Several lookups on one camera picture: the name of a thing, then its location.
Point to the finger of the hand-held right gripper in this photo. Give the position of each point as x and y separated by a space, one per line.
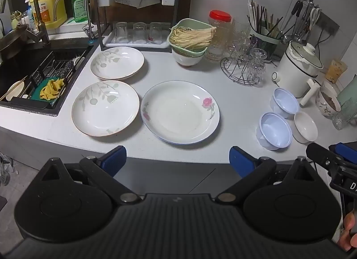
320 155
344 148

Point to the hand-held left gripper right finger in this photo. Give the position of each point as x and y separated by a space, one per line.
239 161

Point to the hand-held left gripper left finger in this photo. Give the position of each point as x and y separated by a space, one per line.
115 160

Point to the small white ceramic bowl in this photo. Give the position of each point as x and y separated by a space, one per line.
305 127

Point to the pale blue plastic bowl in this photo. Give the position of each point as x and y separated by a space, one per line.
275 130
286 103

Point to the white plate with grey leaves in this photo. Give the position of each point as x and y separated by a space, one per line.
117 63
105 108

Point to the white plate with pink rose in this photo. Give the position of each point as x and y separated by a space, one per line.
180 111

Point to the person's right hand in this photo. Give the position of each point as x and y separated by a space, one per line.
350 229

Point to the textured glass tumbler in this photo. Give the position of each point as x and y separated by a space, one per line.
343 115

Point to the patterned bowl with brown food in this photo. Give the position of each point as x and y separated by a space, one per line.
326 102

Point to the white bowl with thin rim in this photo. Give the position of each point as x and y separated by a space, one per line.
330 86

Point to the yellow snack packet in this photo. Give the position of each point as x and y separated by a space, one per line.
336 70

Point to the white electric cooking pot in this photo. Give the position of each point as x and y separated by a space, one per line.
295 77

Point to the yellow dish cloth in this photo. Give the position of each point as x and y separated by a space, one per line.
51 88

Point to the clear glass cup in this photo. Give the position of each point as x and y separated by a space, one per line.
256 65
242 34

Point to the glass pot lid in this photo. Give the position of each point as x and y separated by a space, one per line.
304 55

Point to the green sponge mat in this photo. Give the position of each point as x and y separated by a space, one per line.
35 94

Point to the steel wool scrubber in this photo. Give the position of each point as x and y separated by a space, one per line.
61 70

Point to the crumpled plastic bag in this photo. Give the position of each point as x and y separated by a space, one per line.
5 169

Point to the white bowl under colander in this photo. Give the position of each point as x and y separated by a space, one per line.
187 58

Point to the sink drain rack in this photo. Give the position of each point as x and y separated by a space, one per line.
41 70

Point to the white drip tray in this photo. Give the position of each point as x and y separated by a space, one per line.
134 44

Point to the green and white chopstick holder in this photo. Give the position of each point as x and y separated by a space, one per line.
266 45

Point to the white bowl in sink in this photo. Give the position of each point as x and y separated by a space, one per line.
14 91

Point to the black power strip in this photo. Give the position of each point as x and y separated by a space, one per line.
329 23

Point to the drinking glass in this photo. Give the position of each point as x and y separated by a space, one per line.
121 30
156 32
139 31

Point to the dried noodles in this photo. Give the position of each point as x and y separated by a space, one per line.
192 38

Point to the hanging kitchen utensils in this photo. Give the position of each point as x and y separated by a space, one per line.
299 19

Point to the clear jar with red lid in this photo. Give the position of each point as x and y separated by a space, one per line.
220 24

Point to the black kitchen sink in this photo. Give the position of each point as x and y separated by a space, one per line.
16 63

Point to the bundle of chopsticks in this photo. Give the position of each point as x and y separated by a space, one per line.
260 17

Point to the green colander basket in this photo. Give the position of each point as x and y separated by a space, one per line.
192 23

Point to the black metal shelf rack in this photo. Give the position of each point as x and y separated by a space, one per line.
94 10

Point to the bronze faucet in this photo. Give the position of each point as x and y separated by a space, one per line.
39 24

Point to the chrome faucet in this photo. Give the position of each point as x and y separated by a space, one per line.
86 5

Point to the green dish soap bottle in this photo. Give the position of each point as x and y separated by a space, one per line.
79 6

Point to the dark pan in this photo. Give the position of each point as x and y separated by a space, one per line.
14 38

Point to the blue and white bottle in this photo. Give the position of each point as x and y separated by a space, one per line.
28 14

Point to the yellow detergent bottle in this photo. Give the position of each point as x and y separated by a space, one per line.
48 2

